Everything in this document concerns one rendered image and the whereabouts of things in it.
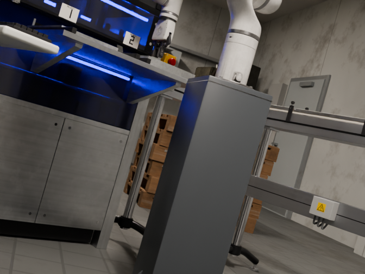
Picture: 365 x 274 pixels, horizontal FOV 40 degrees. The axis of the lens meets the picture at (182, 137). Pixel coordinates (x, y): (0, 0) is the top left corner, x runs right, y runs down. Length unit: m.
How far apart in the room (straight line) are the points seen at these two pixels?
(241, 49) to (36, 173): 1.06
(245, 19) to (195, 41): 8.17
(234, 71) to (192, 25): 8.24
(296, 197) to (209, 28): 7.70
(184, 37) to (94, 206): 7.70
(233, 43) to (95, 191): 1.04
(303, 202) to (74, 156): 1.17
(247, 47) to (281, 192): 1.12
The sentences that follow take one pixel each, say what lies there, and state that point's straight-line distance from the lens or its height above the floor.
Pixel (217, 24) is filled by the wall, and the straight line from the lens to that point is 10.19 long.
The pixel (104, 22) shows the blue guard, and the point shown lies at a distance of 2.35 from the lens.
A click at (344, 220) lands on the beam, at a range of 2.51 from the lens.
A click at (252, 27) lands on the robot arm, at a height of 1.08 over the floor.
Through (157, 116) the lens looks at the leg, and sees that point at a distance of 2.73.
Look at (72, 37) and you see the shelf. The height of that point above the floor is 0.86.
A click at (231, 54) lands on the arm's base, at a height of 0.97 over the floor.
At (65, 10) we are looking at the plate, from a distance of 2.27.
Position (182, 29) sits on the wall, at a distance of 9.94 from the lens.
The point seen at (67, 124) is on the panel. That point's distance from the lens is 2.30.
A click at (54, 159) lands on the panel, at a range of 2.30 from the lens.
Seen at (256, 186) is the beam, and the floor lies 0.50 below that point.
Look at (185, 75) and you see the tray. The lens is 2.15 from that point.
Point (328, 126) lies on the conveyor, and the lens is 2.61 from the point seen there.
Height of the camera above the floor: 0.61
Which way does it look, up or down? 1 degrees up
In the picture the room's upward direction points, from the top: 16 degrees clockwise
